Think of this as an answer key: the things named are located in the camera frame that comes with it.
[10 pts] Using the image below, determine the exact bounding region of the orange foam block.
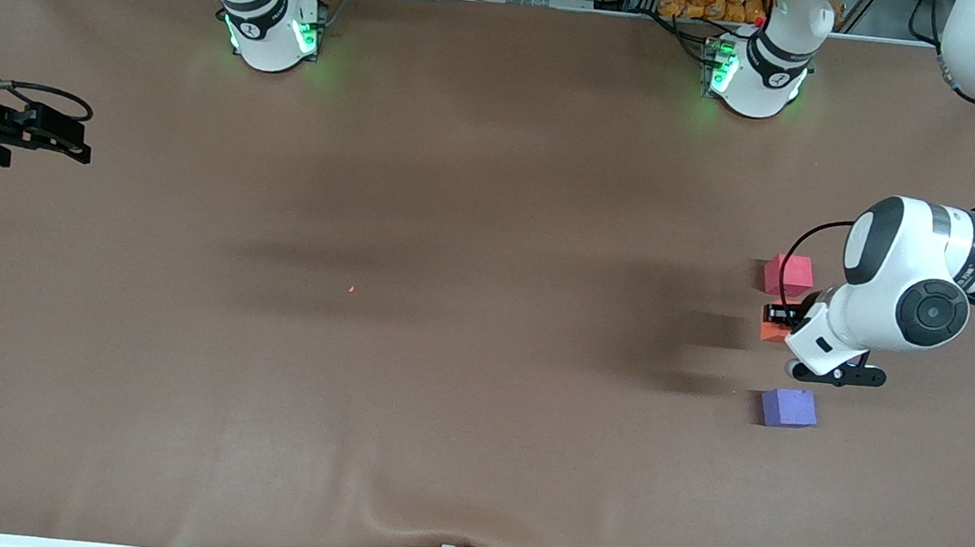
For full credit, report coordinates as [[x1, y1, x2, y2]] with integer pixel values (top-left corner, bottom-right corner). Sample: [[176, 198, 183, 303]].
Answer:
[[759, 306, 798, 346]]

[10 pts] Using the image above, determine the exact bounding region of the red foam block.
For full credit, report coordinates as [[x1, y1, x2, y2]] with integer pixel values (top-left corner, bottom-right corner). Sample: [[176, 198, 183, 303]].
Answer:
[[761, 252, 816, 300]]

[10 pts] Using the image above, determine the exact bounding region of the purple foam block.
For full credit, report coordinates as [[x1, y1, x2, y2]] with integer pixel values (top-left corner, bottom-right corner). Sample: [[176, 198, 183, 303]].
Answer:
[[758, 385, 821, 432]]

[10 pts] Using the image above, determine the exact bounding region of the table cover cloth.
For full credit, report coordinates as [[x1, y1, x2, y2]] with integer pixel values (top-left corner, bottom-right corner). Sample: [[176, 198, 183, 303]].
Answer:
[[0, 0, 975, 547]]

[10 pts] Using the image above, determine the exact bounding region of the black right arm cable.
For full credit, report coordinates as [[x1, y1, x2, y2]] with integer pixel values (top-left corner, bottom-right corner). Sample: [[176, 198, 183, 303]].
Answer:
[[0, 32, 102, 124]]

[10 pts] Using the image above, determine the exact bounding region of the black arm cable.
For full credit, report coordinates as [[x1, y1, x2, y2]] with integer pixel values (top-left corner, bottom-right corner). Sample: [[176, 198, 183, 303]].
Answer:
[[776, 213, 858, 314], [0, 32, 102, 124]]

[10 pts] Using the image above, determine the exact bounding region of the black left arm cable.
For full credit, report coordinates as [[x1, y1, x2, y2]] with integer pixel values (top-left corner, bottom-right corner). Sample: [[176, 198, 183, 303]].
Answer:
[[776, 213, 858, 314]]

